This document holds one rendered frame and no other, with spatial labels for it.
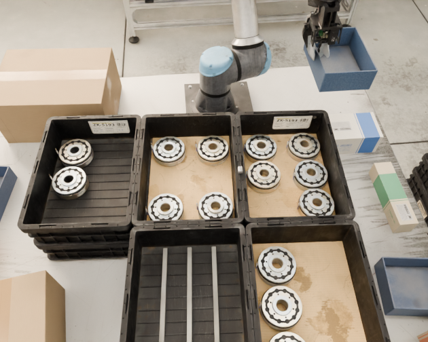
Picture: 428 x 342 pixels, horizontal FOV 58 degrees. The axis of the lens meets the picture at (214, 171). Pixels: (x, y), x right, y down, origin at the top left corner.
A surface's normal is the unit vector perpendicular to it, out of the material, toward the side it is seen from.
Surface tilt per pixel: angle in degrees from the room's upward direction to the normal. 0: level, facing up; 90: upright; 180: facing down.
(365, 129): 0
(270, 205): 0
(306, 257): 0
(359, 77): 90
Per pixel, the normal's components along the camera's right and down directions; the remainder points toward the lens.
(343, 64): 0.02, -0.57
